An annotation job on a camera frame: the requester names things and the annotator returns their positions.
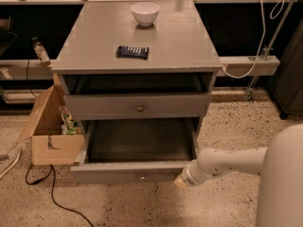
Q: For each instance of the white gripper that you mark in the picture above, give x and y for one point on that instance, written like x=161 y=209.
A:
x=188 y=177

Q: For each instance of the grey drawer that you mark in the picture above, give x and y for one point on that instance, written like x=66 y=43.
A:
x=133 y=106
x=136 y=150

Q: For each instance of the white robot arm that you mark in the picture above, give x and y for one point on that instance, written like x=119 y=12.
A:
x=280 y=167

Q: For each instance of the grey drawer cabinet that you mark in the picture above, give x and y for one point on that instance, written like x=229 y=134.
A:
x=182 y=58

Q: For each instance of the dark grey cabinet at right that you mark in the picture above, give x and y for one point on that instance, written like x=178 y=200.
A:
x=286 y=85

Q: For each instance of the colourful packet in box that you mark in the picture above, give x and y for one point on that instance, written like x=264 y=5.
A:
x=69 y=125

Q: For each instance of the dark blue snack packet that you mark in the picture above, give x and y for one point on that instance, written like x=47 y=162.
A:
x=132 y=52

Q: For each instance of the open cardboard box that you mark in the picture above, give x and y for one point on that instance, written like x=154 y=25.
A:
x=49 y=146

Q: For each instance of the metal stand pole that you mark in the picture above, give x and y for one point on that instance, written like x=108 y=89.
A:
x=266 y=51

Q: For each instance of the white bowl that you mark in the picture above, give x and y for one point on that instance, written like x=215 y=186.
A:
x=145 y=13

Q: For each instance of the plastic bottle with label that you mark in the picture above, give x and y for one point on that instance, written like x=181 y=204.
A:
x=40 y=51

